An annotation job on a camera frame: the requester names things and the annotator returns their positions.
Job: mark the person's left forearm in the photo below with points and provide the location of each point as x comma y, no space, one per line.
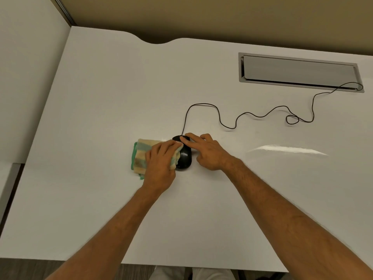
107,239

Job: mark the person's white trousers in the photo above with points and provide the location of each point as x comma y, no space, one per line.
192,273

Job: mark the person's left hand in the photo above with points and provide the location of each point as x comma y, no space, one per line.
158,169

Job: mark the person's right middle finger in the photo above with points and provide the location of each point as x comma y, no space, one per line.
195,138

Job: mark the person's right forearm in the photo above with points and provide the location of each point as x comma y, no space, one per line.
291,227

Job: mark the black computer mouse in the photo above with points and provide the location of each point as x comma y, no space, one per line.
185,158

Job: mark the person's right thumb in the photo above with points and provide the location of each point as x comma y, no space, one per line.
198,159

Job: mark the person's left fingers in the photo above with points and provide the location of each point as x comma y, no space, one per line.
164,150

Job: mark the striped green yellow cloth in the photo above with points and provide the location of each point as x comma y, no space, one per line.
141,157

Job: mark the grey side desk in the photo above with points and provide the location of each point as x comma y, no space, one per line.
7,183

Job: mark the person's right hand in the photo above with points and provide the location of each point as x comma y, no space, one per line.
211,153

